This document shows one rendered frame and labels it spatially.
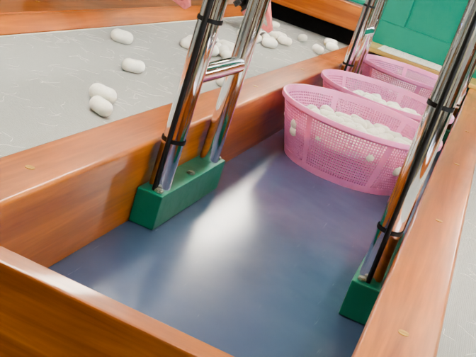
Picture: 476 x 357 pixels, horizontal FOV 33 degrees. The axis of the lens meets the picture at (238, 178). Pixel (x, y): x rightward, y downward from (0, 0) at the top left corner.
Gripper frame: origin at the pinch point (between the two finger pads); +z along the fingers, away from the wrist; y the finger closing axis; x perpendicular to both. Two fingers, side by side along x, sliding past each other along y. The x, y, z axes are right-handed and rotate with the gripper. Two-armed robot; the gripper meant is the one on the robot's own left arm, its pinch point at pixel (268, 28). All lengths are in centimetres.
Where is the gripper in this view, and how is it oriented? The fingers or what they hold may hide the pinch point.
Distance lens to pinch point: 195.0
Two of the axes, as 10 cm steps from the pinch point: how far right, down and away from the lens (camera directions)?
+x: -8.1, 4.4, 3.9
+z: 4.9, 8.7, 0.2
